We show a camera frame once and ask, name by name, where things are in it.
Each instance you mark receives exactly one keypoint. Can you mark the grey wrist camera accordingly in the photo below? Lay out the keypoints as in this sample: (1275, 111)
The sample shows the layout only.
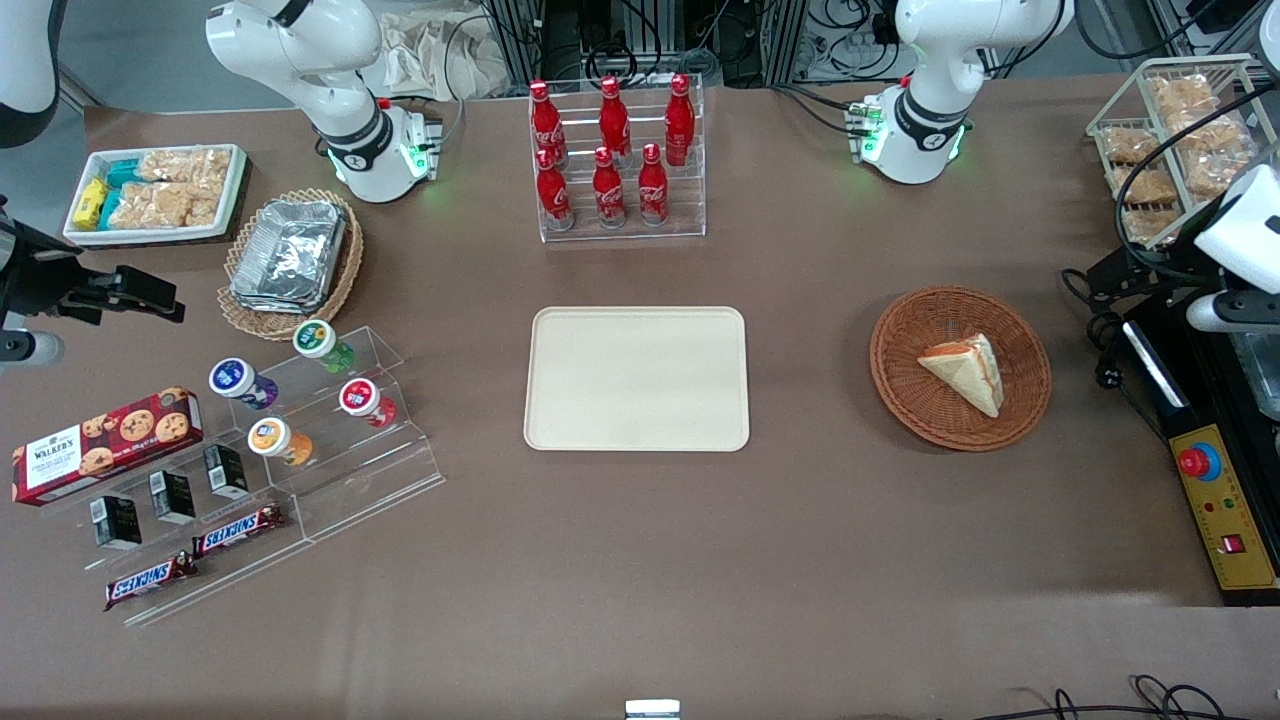
(1235, 313)
(30, 348)

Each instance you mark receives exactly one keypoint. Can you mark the Snickers chocolate bar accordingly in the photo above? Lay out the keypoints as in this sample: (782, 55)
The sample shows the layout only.
(150, 581)
(238, 530)

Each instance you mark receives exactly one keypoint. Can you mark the yellow snack packet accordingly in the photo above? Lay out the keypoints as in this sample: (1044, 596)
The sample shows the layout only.
(90, 203)

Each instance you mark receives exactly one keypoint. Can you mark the clear acrylic bottle rack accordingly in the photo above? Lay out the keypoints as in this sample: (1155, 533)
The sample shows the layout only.
(690, 200)

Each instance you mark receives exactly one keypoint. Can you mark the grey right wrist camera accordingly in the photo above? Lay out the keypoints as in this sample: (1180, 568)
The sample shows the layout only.
(30, 348)

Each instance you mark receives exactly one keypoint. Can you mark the bagged fried snack packet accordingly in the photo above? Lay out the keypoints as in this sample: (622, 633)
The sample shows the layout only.
(1130, 146)
(1150, 228)
(1215, 175)
(1145, 187)
(1182, 95)
(1208, 133)

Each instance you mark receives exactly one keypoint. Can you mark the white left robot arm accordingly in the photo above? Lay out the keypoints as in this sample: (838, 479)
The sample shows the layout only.
(930, 125)

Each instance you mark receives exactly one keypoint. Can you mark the light oval wicker basket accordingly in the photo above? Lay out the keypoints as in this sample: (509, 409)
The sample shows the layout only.
(345, 270)

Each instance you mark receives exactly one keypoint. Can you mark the beige plastic tray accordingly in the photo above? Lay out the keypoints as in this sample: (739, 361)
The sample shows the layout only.
(636, 378)

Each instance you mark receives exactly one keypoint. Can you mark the red Walkers cookie box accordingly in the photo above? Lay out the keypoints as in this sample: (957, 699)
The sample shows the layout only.
(100, 450)

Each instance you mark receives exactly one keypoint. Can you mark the teal snack packet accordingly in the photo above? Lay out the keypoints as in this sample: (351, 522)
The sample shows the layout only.
(123, 173)
(110, 208)

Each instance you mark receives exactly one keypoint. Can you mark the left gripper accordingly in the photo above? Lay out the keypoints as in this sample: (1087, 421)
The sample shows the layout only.
(1147, 262)

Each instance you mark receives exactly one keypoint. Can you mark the red lidded cup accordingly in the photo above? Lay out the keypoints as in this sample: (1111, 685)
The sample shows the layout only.
(358, 397)

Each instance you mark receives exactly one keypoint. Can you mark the purple lidded cup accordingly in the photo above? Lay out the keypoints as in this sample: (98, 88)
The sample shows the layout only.
(232, 378)

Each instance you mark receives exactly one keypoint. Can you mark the small black box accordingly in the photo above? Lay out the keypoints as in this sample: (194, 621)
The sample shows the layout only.
(173, 497)
(118, 522)
(226, 472)

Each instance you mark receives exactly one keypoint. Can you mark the black appliance housing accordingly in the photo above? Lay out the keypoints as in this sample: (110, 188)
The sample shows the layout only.
(1200, 385)

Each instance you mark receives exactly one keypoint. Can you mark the clear acrylic step display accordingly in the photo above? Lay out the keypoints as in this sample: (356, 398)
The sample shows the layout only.
(395, 470)
(250, 570)

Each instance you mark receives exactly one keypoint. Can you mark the steel pan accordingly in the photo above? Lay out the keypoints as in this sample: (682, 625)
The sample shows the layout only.
(1262, 380)

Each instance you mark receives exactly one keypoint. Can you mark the red emergency stop button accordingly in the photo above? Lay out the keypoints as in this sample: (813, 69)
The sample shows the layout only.
(1198, 462)

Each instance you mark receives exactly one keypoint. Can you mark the clear rice cracker packet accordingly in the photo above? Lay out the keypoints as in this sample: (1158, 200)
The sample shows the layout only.
(150, 205)
(165, 166)
(212, 175)

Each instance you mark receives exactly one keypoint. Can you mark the triangular sandwich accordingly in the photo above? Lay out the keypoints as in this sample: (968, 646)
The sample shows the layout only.
(968, 372)

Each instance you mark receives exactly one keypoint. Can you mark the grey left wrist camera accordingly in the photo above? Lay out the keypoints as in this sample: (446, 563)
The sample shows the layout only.
(1235, 313)

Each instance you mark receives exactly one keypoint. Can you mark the yellow control box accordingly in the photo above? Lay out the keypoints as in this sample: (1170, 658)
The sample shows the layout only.
(1235, 505)

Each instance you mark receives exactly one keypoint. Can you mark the brown wicker basket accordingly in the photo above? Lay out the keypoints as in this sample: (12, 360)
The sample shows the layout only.
(915, 405)

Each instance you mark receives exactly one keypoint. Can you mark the crumpled beige cloth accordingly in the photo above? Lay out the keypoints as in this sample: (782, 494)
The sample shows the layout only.
(440, 55)

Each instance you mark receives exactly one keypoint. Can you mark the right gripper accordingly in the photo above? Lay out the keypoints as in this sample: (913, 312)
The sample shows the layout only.
(38, 272)

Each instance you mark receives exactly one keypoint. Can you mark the aluminium foil tray stack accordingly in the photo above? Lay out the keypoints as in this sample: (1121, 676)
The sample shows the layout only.
(290, 255)

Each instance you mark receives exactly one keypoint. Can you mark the orange lidded cup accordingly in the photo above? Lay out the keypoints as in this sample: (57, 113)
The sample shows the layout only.
(270, 437)

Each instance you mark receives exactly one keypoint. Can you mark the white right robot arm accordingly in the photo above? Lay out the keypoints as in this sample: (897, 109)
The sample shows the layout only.
(350, 150)

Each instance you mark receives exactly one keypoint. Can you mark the green lidded cup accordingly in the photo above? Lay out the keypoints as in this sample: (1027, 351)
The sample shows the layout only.
(316, 340)

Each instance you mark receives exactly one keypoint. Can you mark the red cola bottle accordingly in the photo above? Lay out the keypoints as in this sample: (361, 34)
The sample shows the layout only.
(608, 195)
(553, 195)
(653, 190)
(545, 125)
(614, 120)
(680, 125)

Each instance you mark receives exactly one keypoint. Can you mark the white connector box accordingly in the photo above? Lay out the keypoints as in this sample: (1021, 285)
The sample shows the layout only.
(425, 140)

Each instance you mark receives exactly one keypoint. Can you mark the white rectangular snack tray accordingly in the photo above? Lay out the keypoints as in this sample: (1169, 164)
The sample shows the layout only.
(238, 185)

